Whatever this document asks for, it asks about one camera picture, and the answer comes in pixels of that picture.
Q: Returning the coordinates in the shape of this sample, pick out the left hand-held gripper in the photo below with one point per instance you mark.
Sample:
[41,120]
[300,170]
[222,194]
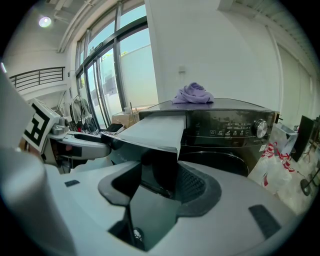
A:
[40,125]

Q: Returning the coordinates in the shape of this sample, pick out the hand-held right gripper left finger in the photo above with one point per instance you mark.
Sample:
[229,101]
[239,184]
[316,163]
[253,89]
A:
[82,200]

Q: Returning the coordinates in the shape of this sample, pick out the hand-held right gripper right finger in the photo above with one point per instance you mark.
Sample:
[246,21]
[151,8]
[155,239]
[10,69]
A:
[232,200]

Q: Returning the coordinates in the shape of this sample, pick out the black washing machine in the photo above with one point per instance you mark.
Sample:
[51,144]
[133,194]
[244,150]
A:
[225,150]

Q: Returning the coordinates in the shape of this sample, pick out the hanging grey clothes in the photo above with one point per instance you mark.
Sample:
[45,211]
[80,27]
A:
[80,110]

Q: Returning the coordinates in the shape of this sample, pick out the brown cardboard box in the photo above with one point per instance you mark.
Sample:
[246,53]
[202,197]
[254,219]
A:
[125,118]

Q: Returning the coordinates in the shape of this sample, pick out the white cup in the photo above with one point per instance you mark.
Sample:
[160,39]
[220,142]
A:
[127,109]

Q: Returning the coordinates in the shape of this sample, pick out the white red-printed plastic bag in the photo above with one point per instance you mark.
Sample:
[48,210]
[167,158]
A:
[275,170]

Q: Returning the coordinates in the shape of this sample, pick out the black round-base stand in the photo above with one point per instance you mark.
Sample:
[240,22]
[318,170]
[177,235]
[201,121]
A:
[306,187]

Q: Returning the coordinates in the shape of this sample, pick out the silver control knob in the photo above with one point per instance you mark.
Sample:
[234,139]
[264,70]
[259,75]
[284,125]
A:
[261,128]

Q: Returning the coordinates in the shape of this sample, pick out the clear plastic container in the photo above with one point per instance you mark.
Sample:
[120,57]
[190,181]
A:
[290,131]

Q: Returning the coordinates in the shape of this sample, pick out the black metal railing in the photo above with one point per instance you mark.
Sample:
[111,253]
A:
[37,77]

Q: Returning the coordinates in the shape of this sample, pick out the black flat panel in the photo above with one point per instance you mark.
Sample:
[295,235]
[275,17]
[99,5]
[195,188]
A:
[302,137]

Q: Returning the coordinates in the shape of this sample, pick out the purple cloth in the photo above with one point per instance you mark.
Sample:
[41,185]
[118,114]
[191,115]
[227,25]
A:
[192,96]

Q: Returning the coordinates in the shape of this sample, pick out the white ceiling pipes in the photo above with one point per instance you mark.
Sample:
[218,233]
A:
[72,27]

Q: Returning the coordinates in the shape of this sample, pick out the round ceiling lamp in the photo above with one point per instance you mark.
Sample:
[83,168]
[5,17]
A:
[45,21]

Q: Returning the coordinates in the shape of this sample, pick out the black-framed glass window wall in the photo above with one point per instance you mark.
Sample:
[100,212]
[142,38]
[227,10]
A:
[132,70]

